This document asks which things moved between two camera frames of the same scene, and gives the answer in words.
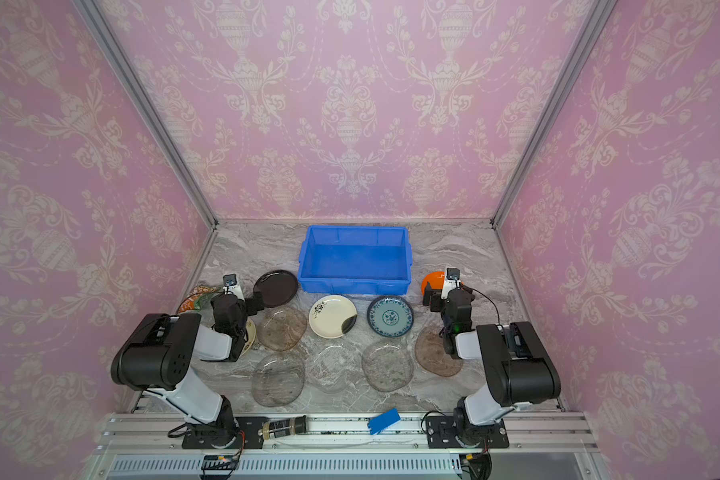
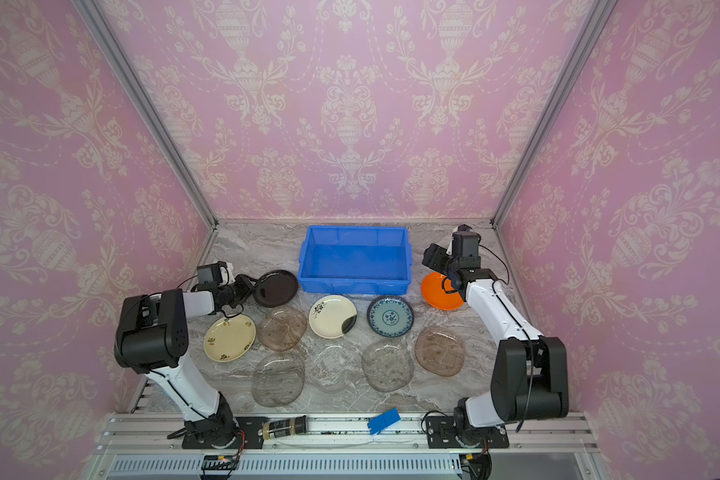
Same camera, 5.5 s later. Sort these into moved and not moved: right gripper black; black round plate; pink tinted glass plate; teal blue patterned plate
Moved: right gripper black
Not moved: black round plate; teal blue patterned plate; pink tinted glass plate
